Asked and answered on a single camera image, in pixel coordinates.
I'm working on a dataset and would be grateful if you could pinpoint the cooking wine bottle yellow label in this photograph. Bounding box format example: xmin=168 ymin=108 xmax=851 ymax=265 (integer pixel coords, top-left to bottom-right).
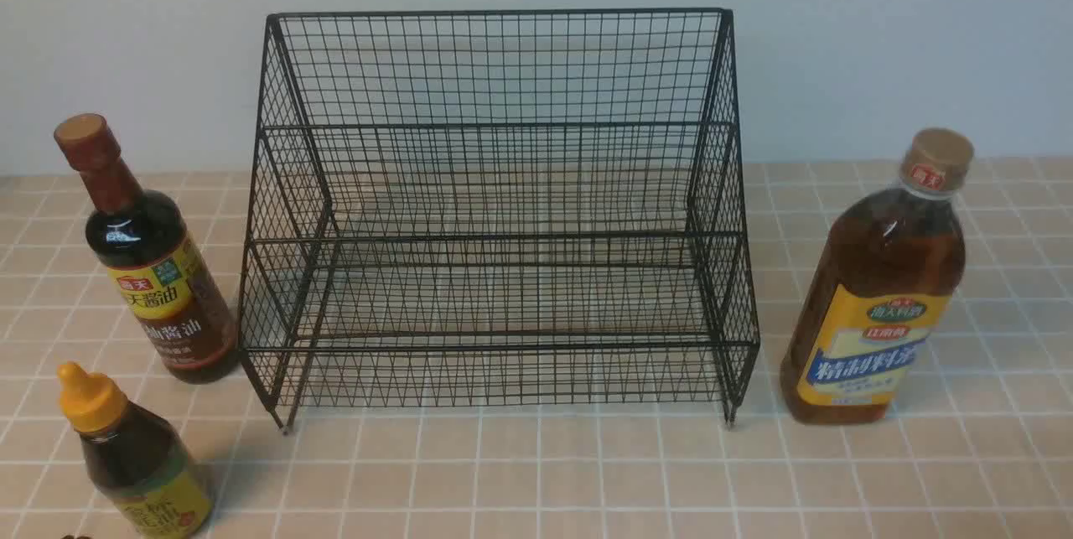
xmin=779 ymin=127 xmax=976 ymax=425

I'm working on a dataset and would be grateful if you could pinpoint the soy sauce bottle brown cap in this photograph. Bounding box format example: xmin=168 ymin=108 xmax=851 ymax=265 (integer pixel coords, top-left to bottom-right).
xmin=54 ymin=112 xmax=238 ymax=385

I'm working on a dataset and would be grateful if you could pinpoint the small bottle yellow cap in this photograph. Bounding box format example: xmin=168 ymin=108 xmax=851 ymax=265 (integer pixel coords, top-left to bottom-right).
xmin=56 ymin=362 xmax=215 ymax=538

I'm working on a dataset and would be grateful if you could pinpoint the black wire mesh rack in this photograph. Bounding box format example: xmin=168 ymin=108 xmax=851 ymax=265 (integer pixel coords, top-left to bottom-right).
xmin=238 ymin=8 xmax=761 ymax=431

